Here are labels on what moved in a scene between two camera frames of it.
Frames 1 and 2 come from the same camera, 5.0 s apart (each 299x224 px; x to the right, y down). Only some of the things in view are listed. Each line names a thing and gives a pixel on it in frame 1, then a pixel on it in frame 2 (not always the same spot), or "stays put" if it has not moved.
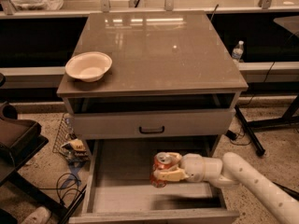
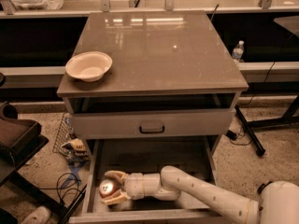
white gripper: (192, 167) -> (135, 186)
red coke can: (161, 161) -> (107, 188)
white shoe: (39, 216) stays put
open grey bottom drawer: (117, 186) stays put
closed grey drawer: (153, 124) stays put
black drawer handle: (151, 132) stays put
